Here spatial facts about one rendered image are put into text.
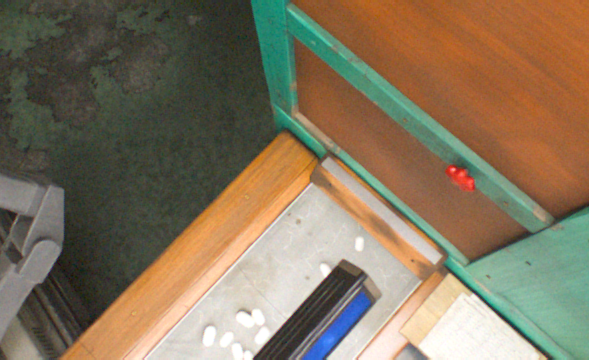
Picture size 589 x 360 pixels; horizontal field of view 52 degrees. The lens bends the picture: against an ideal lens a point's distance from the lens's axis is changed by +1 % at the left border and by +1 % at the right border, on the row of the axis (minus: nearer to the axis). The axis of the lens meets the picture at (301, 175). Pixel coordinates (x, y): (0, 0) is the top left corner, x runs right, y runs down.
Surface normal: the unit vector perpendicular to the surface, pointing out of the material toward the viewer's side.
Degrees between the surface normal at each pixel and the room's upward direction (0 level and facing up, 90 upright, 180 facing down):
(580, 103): 90
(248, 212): 0
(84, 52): 0
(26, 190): 37
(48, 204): 51
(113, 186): 0
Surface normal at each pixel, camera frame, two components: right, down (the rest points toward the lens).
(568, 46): -0.68, 0.71
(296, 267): -0.02, -0.25
